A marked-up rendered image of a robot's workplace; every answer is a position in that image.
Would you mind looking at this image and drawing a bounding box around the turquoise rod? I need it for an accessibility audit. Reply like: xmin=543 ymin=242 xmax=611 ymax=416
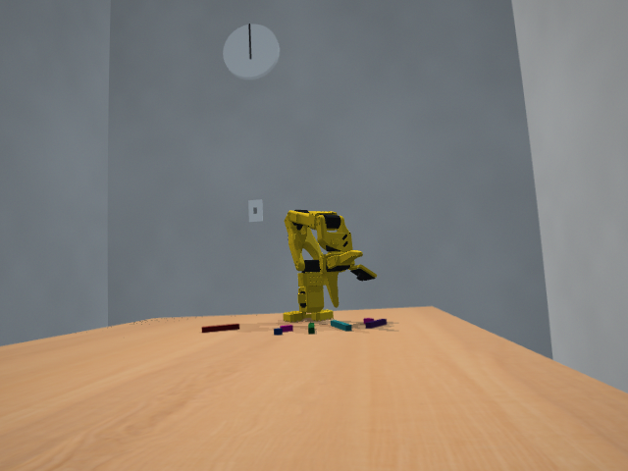
xmin=331 ymin=320 xmax=352 ymax=332

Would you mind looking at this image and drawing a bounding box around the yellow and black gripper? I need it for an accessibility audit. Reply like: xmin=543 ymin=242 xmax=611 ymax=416
xmin=319 ymin=250 xmax=377 ymax=308

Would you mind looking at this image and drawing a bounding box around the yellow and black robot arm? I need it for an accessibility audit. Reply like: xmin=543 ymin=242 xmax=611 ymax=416
xmin=284 ymin=210 xmax=353 ymax=322

